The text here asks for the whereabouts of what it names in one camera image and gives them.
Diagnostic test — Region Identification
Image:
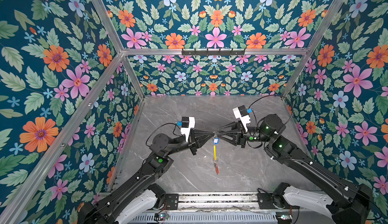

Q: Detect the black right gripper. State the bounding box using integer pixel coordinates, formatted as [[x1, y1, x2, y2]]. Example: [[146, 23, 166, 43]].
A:
[[218, 121, 273, 151]]

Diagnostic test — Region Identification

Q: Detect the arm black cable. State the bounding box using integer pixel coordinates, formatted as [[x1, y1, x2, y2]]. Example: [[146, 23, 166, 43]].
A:
[[247, 95, 294, 125], [145, 122, 182, 147]]

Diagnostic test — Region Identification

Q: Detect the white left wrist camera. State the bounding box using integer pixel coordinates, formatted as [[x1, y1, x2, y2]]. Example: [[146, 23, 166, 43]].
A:
[[180, 116, 196, 142]]

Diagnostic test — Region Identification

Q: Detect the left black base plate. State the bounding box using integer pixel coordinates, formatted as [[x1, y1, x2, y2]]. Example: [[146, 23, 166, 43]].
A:
[[152, 193, 179, 210]]

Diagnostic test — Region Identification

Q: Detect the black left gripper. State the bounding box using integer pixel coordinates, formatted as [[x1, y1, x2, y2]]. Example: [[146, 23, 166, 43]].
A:
[[165, 129, 215, 157]]

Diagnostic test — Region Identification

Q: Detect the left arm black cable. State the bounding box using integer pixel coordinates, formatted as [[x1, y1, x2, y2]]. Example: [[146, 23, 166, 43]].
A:
[[145, 122, 182, 147]]

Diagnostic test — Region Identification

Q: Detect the red-capped key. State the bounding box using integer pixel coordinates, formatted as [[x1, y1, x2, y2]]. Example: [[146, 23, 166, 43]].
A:
[[214, 162, 219, 175]]

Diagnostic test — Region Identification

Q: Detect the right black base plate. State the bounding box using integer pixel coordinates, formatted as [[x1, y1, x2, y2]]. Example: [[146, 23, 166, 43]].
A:
[[257, 192, 298, 210]]

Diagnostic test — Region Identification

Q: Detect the black hook rail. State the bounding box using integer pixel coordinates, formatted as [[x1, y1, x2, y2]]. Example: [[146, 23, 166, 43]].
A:
[[181, 48, 246, 57]]

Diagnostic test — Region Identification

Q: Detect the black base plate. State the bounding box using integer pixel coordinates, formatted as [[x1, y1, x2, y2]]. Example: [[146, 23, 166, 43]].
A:
[[152, 193, 179, 210], [257, 192, 298, 210]]

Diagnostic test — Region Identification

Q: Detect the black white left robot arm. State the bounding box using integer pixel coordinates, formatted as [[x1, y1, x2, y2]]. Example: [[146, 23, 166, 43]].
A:
[[77, 130, 214, 224]]

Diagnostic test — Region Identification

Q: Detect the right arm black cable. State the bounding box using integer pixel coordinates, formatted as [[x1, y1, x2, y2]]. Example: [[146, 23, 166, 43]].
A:
[[247, 95, 294, 125]]

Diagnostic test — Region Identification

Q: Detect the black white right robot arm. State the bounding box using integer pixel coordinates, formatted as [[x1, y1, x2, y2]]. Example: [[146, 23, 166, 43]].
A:
[[216, 114, 372, 224]]

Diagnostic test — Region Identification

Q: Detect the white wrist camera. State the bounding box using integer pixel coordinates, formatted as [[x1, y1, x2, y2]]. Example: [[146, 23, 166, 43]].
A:
[[180, 116, 196, 142], [233, 105, 252, 133]]

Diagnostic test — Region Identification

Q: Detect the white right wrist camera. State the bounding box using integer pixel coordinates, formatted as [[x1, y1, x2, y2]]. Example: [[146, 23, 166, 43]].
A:
[[233, 105, 252, 133]]

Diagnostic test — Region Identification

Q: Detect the white vented cable duct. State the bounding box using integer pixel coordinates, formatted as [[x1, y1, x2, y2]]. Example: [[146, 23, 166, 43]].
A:
[[130, 212, 278, 224]]

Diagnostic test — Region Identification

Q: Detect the large keyring with yellow sleeve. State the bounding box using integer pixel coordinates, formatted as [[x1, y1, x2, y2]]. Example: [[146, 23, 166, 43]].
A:
[[213, 135, 218, 162]]

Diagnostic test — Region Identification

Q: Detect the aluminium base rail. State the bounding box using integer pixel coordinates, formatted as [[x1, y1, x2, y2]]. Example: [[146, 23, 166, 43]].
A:
[[93, 191, 334, 213]]

